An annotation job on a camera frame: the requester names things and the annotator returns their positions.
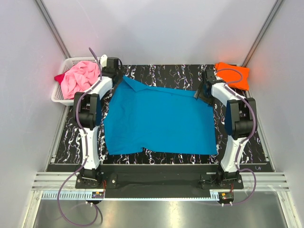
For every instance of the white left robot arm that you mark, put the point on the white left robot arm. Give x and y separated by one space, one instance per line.
87 110

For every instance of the blue t shirt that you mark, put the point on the blue t shirt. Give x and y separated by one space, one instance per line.
158 119

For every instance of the aluminium frame rail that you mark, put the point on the aluminium frame rail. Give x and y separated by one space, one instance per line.
264 180

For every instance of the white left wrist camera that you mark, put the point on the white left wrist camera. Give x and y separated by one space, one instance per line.
103 60

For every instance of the red t shirt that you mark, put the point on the red t shirt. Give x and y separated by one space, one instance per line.
59 78

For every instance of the white plastic laundry basket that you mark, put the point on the white plastic laundry basket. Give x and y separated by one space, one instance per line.
57 96

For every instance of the pink t shirt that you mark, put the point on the pink t shirt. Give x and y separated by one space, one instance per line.
79 78

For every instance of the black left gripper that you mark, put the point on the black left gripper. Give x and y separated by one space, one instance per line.
120 73

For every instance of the folded orange t shirt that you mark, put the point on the folded orange t shirt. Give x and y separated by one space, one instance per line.
235 76

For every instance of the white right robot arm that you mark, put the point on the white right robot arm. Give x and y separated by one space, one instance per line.
240 125

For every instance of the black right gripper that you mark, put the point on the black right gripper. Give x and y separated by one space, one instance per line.
199 94

